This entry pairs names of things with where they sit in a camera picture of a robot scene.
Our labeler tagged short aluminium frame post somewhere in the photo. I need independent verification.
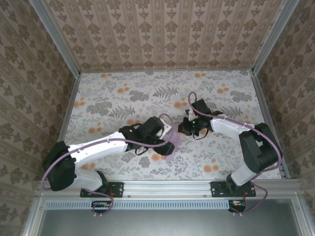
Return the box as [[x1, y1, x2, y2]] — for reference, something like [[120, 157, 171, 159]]
[[291, 198, 312, 236], [21, 196, 46, 236]]

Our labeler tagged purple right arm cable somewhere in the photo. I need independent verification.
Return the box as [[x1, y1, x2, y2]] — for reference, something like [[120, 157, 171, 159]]
[[188, 91, 283, 217]]

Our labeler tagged grey metal panel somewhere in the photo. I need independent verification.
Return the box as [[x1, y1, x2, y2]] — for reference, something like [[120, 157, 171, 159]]
[[39, 208, 300, 236]]

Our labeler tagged aluminium mounting rail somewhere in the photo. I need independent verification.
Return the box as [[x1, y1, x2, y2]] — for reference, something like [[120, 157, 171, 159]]
[[35, 178, 304, 199]]

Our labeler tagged floral patterned table cover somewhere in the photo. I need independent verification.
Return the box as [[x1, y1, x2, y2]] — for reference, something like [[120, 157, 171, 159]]
[[53, 70, 284, 181]]

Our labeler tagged purple paper sheet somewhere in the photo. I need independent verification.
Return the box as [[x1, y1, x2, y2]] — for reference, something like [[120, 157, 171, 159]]
[[163, 124, 183, 164]]

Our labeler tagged thin aluminium frame rail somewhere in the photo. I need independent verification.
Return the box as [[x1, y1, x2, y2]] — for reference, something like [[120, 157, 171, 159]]
[[79, 69, 254, 74]]

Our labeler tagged small wired controller board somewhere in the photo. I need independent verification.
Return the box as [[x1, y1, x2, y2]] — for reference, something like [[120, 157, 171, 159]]
[[228, 200, 247, 213], [91, 200, 112, 214]]

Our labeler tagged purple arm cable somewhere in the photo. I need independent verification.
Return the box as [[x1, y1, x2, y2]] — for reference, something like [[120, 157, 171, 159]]
[[188, 91, 283, 217], [40, 113, 174, 217]]

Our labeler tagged aluminium frame side rail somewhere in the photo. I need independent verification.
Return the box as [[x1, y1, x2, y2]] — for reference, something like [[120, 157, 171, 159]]
[[47, 73, 81, 180], [251, 70, 291, 179]]

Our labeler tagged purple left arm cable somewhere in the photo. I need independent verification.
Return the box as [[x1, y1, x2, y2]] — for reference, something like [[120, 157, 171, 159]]
[[40, 113, 174, 217]]

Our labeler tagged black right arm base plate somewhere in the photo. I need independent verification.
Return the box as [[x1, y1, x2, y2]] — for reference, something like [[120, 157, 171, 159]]
[[210, 181, 256, 198]]

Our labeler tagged grey slotted cable duct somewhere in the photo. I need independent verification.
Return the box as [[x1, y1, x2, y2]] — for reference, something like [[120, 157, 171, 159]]
[[46, 199, 229, 210]]

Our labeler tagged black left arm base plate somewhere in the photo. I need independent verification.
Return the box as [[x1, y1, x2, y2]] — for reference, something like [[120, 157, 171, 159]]
[[80, 181, 124, 198]]

